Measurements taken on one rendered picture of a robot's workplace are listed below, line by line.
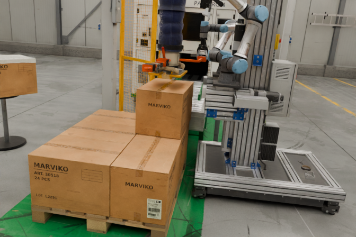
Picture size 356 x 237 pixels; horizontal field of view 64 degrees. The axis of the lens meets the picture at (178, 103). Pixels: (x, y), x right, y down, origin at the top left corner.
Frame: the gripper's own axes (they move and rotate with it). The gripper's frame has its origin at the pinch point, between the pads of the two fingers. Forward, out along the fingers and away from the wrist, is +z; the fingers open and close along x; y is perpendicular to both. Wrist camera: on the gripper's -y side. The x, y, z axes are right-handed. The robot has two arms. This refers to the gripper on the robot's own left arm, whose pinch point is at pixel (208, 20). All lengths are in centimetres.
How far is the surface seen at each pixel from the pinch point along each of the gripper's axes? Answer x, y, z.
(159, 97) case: -11, 35, 63
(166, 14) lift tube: -31.0, 35.7, -3.9
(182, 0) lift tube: -34.7, 23.5, -15.9
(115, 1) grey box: -146, 118, -20
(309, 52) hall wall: -955, -397, 61
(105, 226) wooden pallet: 48, 59, 146
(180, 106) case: -9, 16, 68
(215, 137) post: -129, -22, 138
